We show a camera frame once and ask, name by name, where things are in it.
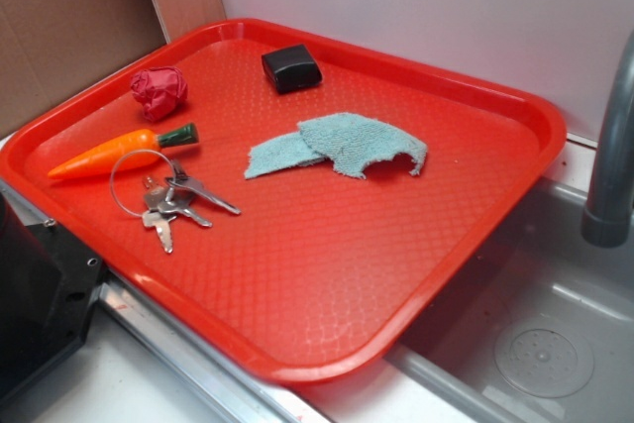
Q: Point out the orange toy carrot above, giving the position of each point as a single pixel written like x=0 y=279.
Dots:
x=129 y=151

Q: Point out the brown cardboard panel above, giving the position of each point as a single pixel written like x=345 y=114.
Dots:
x=53 y=49

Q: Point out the silver key upper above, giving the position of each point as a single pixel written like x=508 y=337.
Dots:
x=181 y=180

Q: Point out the silver key middle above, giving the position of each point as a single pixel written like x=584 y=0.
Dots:
x=174 y=202

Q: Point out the sink drain cover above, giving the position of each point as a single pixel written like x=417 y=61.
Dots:
x=543 y=361

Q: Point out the silver key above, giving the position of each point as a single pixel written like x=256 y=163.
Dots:
x=181 y=180
x=174 y=202
x=161 y=224

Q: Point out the grey faucet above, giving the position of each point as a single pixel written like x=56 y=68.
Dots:
x=608 y=209

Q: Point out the grey sink basin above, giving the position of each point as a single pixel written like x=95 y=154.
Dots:
x=535 y=267

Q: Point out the crumpled red paper ball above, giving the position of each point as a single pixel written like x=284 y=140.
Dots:
x=159 y=91

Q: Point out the silver key lower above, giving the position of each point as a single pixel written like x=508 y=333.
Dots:
x=161 y=224

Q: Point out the small black box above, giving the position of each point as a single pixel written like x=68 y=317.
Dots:
x=291 y=69

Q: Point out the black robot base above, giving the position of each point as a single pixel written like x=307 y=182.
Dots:
x=49 y=285

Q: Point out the light blue cloth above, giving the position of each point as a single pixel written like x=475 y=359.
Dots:
x=351 y=142

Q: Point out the red plastic tray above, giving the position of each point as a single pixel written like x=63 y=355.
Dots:
x=321 y=273

